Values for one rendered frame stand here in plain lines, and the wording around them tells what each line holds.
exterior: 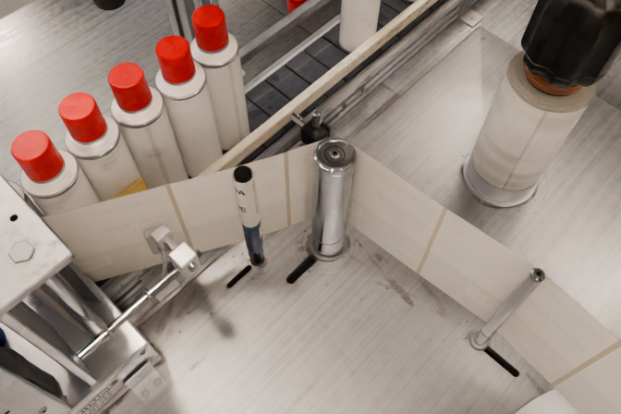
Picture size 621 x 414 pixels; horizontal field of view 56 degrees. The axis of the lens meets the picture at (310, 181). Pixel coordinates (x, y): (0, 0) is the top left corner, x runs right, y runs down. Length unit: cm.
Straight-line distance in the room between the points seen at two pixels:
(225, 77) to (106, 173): 16
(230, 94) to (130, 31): 36
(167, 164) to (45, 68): 37
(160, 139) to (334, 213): 19
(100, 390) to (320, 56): 51
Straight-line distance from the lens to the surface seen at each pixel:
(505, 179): 70
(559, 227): 75
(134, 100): 58
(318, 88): 76
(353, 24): 81
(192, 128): 65
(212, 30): 60
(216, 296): 67
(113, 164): 60
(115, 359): 60
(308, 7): 80
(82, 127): 56
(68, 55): 98
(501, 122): 64
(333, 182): 53
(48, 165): 56
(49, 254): 42
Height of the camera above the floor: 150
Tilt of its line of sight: 59 degrees down
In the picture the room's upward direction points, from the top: 1 degrees clockwise
